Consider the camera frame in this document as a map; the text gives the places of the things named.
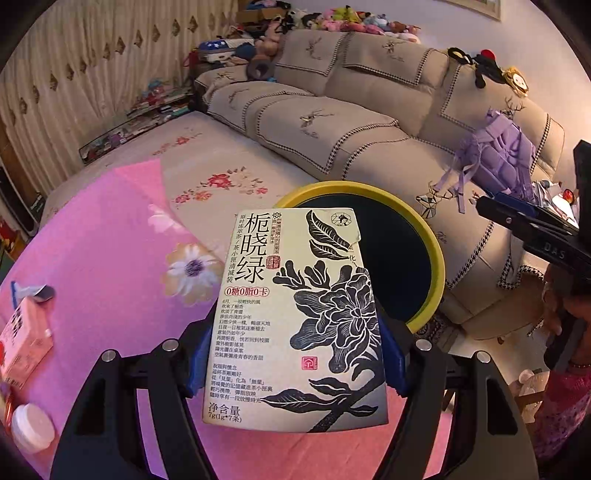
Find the blue star plush pillow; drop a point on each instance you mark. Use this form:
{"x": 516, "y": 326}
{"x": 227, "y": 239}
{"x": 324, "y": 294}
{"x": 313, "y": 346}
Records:
{"x": 217, "y": 46}

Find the white printed wrapper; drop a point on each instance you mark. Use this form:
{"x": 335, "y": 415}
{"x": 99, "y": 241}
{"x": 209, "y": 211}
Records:
{"x": 554, "y": 201}

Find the red white milk carton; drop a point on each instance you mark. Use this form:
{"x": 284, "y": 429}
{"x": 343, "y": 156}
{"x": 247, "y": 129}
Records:
{"x": 23, "y": 341}

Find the white plastic jar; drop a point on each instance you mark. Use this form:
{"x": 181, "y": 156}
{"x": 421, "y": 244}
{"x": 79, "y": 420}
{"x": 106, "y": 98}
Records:
{"x": 32, "y": 427}

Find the yellow white round plush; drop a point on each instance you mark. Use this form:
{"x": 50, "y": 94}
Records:
{"x": 515, "y": 82}

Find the purple backpack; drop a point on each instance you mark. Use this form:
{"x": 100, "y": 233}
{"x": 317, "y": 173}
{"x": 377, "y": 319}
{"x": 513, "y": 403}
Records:
{"x": 498, "y": 152}

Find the beige black floral tea box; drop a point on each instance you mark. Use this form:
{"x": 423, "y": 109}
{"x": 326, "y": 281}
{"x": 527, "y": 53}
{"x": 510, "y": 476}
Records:
{"x": 286, "y": 323}

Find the beige sofa with deer covers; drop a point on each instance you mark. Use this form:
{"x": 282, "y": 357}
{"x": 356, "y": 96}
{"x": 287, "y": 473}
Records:
{"x": 351, "y": 124}

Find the row of plush toys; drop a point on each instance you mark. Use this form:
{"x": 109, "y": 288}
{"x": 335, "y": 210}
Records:
{"x": 351, "y": 21}

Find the blue foil packet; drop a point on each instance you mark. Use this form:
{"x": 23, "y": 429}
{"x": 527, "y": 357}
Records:
{"x": 27, "y": 290}

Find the pink floral tablecloth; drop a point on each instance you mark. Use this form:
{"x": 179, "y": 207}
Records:
{"x": 115, "y": 277}

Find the low glass shelf with books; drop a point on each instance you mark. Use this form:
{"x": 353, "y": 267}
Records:
{"x": 138, "y": 124}

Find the person's right forearm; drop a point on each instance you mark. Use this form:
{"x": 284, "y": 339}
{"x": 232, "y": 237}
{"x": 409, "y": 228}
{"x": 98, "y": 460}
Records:
{"x": 558, "y": 401}

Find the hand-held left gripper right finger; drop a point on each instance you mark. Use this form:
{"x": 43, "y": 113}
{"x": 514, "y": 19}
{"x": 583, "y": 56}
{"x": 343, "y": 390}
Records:
{"x": 392, "y": 360}

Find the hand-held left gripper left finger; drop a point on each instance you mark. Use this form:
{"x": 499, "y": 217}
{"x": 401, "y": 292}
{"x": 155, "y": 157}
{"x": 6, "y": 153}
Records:
{"x": 196, "y": 350}

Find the grey round cushion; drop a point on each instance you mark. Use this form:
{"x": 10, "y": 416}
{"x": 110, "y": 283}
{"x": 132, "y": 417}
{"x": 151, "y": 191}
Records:
{"x": 261, "y": 70}

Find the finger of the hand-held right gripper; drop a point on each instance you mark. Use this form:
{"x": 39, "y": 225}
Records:
{"x": 512, "y": 205}
{"x": 584, "y": 180}

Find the yellow rimmed black trash bin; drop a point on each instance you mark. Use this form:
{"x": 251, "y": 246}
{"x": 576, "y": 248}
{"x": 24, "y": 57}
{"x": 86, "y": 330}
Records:
{"x": 406, "y": 258}

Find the person's right hand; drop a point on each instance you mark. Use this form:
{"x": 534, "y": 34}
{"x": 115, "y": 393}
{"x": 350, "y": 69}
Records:
{"x": 551, "y": 300}

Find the black red plush toy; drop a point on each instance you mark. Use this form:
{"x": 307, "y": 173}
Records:
{"x": 480, "y": 67}

